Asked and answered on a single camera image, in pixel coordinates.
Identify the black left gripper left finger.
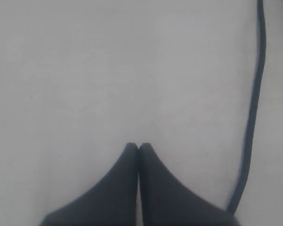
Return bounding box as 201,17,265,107
41,143,138,226

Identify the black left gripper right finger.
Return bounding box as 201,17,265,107
139,143,239,226

